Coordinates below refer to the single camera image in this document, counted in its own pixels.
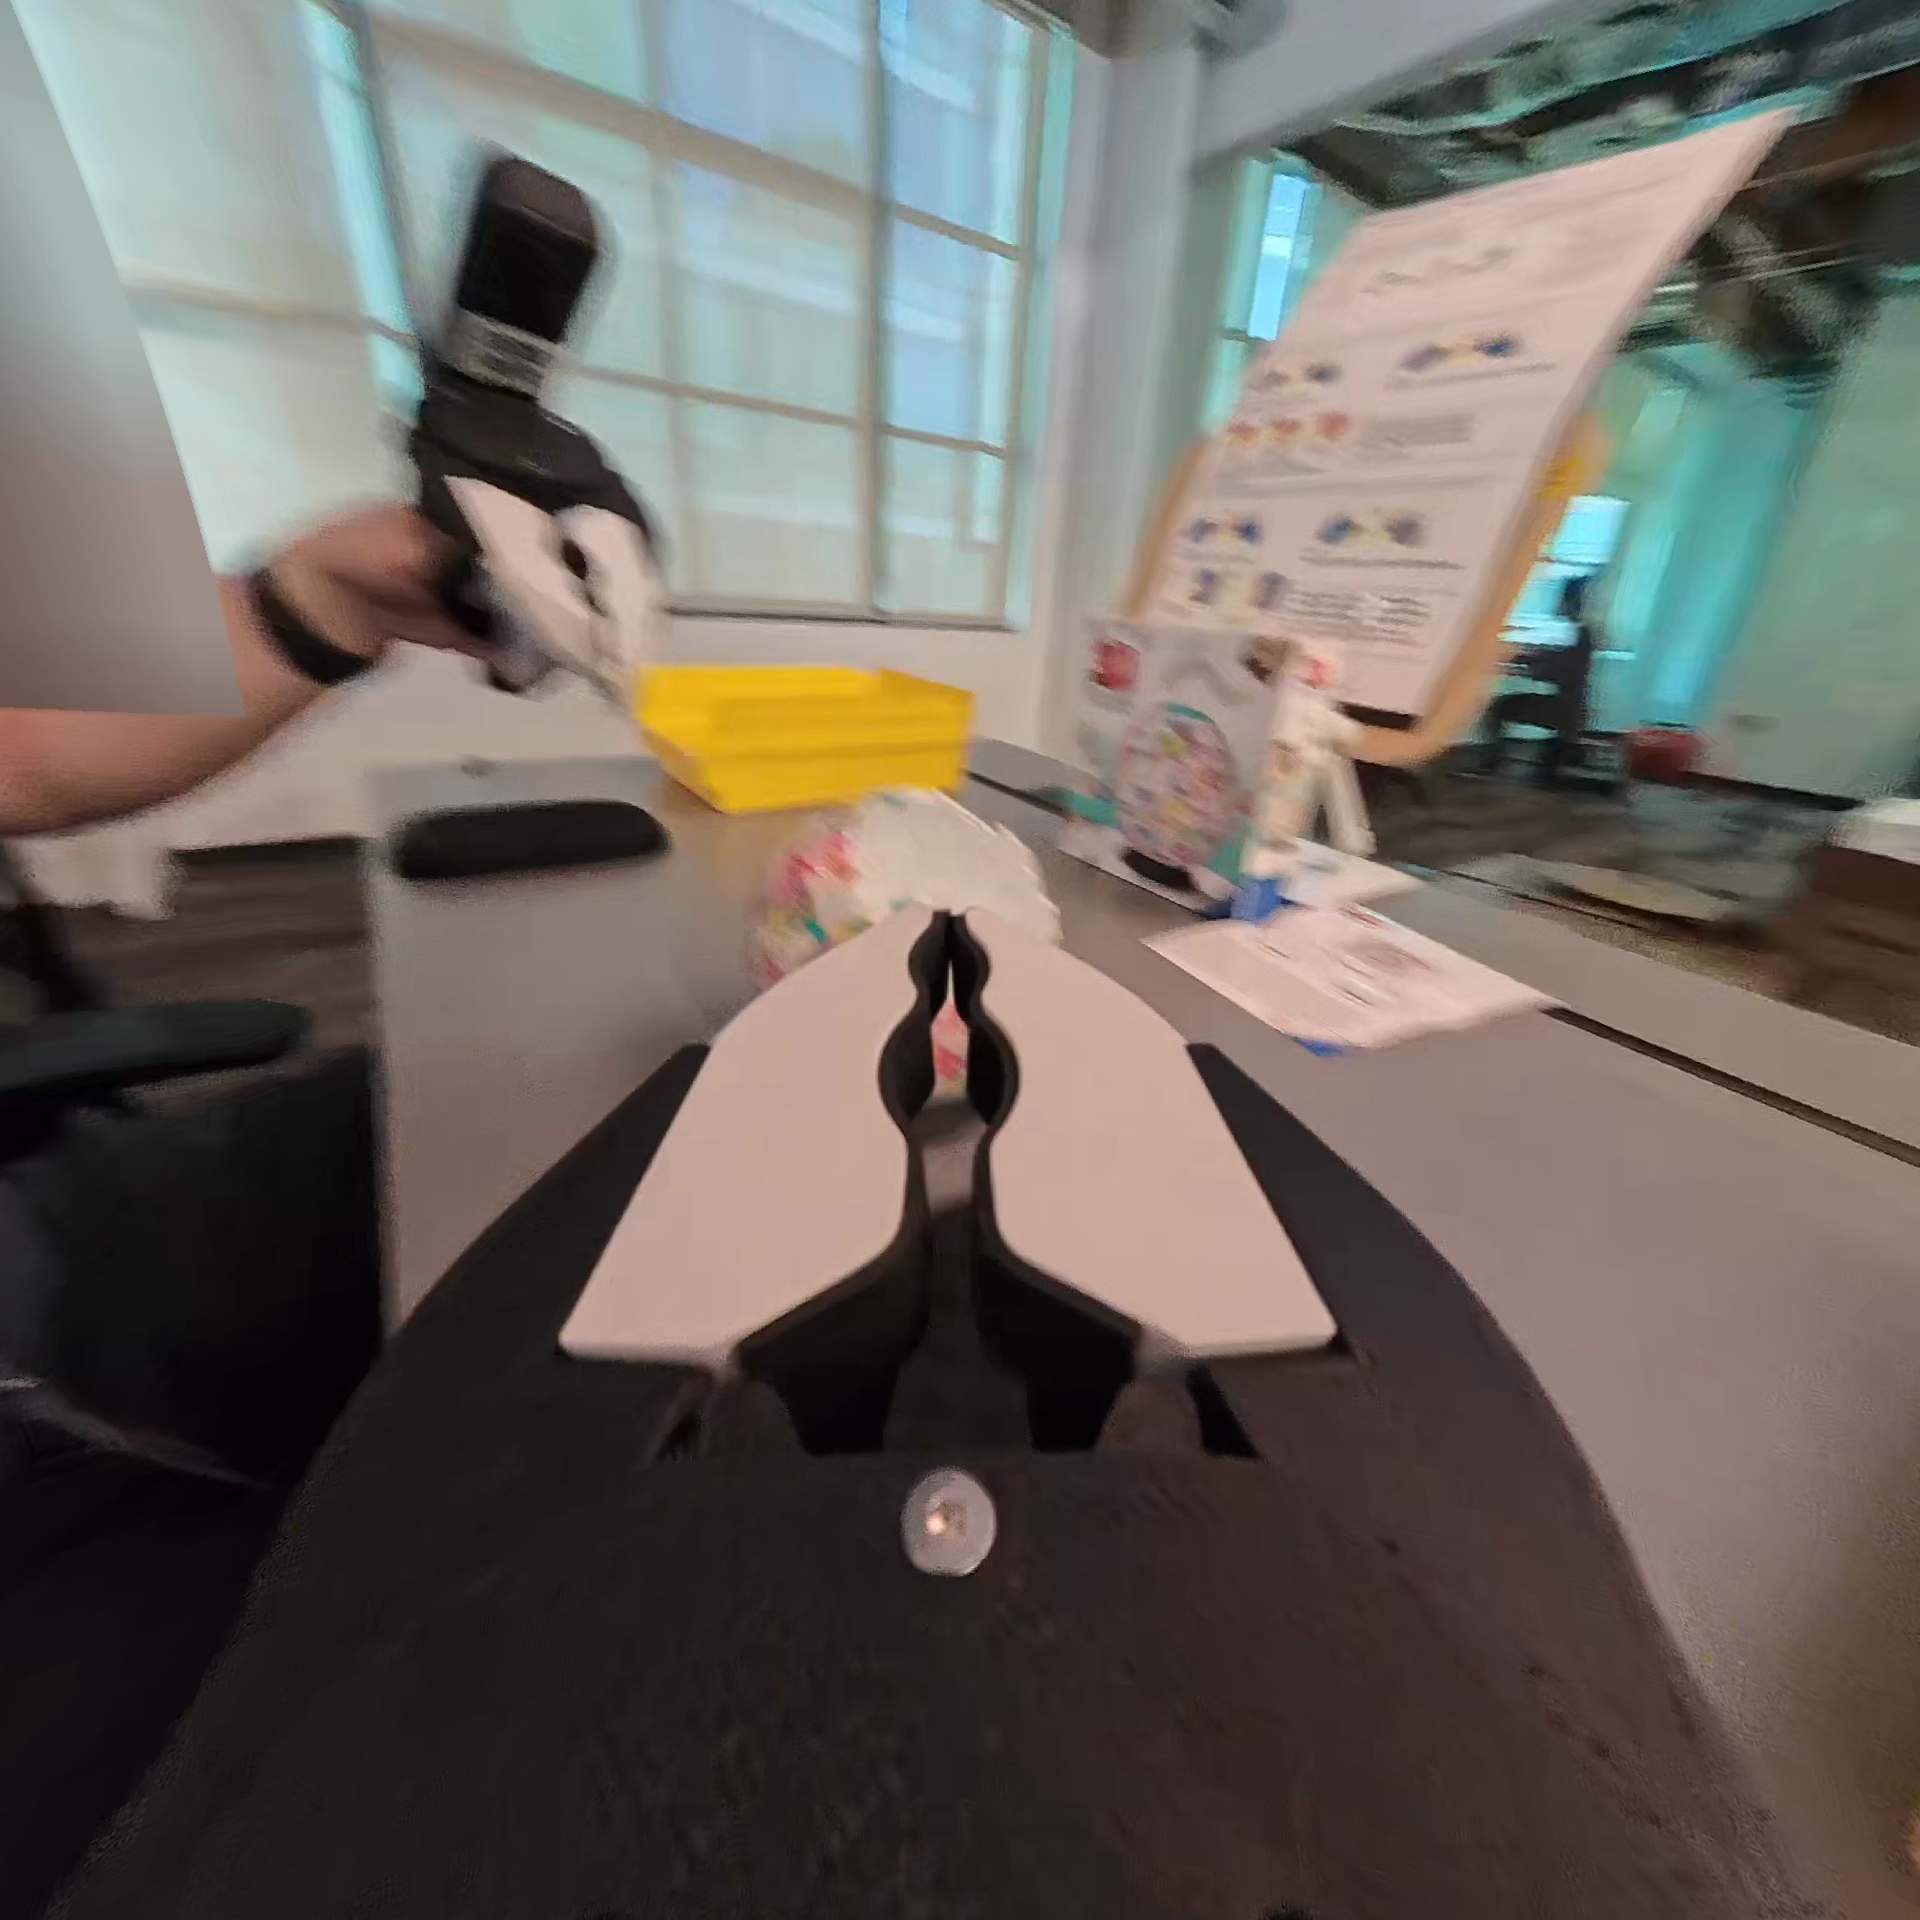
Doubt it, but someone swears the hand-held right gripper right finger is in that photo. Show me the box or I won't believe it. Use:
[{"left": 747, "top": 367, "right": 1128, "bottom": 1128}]
[{"left": 950, "top": 915, "right": 1339, "bottom": 1367}]

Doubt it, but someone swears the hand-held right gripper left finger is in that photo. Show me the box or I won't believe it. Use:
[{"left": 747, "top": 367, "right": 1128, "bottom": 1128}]
[{"left": 558, "top": 908, "right": 962, "bottom": 1368}]

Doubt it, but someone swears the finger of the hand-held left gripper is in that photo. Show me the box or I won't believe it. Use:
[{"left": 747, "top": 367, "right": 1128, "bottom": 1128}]
[
  {"left": 563, "top": 508, "right": 674, "bottom": 710},
  {"left": 448, "top": 478, "right": 598, "bottom": 684}
]

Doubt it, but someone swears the colourful puzzle ball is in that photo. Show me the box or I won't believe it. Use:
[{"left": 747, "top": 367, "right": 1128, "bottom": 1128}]
[{"left": 746, "top": 786, "right": 1071, "bottom": 999}]

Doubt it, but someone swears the person's left forearm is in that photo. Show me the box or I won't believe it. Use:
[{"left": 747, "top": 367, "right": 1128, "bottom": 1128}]
[{"left": 0, "top": 575, "right": 326, "bottom": 834}]

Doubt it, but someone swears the puzzle box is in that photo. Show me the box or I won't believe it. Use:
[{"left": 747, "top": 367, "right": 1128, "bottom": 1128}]
[{"left": 1068, "top": 615, "right": 1353, "bottom": 910}]

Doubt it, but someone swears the person's left hand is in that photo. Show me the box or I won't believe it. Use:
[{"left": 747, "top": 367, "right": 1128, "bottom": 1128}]
[{"left": 276, "top": 502, "right": 495, "bottom": 664}]

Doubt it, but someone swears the yellow plastic bin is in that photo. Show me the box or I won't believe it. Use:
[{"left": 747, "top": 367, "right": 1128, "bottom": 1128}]
[{"left": 631, "top": 663, "right": 982, "bottom": 816}]

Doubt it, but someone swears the black wrist rest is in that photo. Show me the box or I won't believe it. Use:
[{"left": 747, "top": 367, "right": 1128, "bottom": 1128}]
[{"left": 394, "top": 799, "right": 673, "bottom": 884}]

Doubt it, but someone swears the window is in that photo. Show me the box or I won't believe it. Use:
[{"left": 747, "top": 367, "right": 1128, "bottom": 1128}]
[{"left": 299, "top": 0, "right": 1074, "bottom": 623}]

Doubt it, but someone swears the instruction leaflet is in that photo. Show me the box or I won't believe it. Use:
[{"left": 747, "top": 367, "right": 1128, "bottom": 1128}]
[{"left": 1143, "top": 891, "right": 1561, "bottom": 1051}]

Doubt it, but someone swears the person's dark clothing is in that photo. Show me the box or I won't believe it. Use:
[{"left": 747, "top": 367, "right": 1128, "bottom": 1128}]
[{"left": 0, "top": 1111, "right": 385, "bottom": 1501}]

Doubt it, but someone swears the office chair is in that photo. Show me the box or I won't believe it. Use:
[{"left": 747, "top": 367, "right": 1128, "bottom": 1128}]
[{"left": 0, "top": 996, "right": 308, "bottom": 1143}]

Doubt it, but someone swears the instruction poster board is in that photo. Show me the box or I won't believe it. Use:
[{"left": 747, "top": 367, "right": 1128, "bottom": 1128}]
[{"left": 1126, "top": 106, "right": 1801, "bottom": 768}]

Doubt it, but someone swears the black wrist strap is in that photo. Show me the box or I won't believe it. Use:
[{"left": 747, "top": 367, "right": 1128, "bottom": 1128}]
[{"left": 247, "top": 562, "right": 369, "bottom": 688}]

